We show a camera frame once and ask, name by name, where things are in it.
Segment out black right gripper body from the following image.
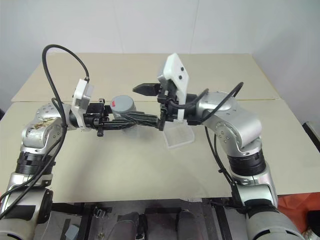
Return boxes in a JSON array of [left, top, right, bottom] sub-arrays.
[[156, 82, 181, 132]]

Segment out dark rounded shape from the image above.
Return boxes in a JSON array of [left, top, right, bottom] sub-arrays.
[[116, 211, 141, 240]]

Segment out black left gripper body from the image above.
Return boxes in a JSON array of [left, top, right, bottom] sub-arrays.
[[82, 98, 113, 138]]

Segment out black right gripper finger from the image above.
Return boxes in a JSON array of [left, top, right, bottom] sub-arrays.
[[131, 82, 160, 97], [123, 112, 161, 127]]

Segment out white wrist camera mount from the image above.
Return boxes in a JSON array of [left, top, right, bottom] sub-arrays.
[[71, 78, 95, 131], [156, 52, 191, 121]]

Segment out grey tape piece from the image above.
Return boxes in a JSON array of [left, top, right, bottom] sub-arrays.
[[64, 223, 80, 240]]

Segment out clear plastic jar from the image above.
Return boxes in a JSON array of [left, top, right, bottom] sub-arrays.
[[112, 109, 141, 138]]

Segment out clear plastic box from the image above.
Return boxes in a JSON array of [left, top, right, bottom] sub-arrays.
[[163, 119, 195, 150]]

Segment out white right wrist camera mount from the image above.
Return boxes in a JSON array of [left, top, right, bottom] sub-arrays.
[[156, 52, 191, 121]]

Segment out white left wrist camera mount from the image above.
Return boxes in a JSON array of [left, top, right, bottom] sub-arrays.
[[71, 78, 95, 131]]

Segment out orange plastic bag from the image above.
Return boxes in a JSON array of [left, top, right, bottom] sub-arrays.
[[277, 194, 320, 233]]

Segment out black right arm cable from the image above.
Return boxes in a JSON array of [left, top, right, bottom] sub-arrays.
[[167, 81, 247, 209]]

